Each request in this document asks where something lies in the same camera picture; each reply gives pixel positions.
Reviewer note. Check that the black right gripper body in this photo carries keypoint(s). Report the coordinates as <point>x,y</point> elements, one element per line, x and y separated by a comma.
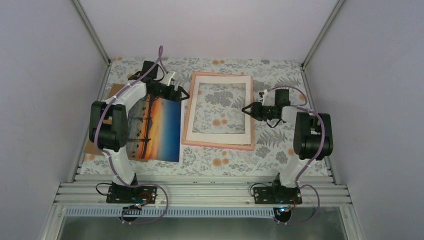
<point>266,114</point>

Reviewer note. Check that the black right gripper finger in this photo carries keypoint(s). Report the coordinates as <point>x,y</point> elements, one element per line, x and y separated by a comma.
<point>254,106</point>
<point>253,115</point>

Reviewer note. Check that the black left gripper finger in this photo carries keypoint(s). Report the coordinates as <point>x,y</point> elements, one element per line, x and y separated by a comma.
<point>181,92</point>
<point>177,98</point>

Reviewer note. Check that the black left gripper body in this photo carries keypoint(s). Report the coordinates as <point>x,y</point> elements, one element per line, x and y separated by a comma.
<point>168,95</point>

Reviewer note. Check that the white mat board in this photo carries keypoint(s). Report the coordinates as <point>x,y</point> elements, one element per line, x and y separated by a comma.
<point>214,116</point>

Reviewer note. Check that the sunset landscape photo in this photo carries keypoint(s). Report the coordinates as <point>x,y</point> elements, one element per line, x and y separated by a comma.
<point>154,126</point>

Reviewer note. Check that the brown cardboard backing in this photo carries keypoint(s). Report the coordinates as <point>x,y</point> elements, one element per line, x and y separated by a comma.
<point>106,134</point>

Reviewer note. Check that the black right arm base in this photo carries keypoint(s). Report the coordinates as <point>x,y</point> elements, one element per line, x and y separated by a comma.
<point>276,195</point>

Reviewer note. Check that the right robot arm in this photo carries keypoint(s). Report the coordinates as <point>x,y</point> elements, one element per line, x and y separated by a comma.
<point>312,139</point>

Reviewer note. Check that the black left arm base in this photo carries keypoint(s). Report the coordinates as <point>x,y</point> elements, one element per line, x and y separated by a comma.
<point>120,194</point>

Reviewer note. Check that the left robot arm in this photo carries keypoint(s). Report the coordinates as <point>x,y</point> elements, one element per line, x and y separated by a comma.
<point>135,89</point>

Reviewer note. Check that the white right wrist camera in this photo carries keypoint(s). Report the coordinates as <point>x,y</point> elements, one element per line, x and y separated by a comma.
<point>263,96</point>

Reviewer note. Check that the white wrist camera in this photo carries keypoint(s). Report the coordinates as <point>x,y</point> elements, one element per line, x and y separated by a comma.
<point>168,77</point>
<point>263,96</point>

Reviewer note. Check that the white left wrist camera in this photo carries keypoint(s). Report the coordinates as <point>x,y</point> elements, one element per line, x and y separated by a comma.
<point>168,77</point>

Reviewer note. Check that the aluminium rail platform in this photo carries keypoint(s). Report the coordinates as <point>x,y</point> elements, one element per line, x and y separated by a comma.
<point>201,191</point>

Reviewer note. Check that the grey slotted cable duct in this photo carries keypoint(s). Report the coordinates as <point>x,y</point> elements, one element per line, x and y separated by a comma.
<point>177,212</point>

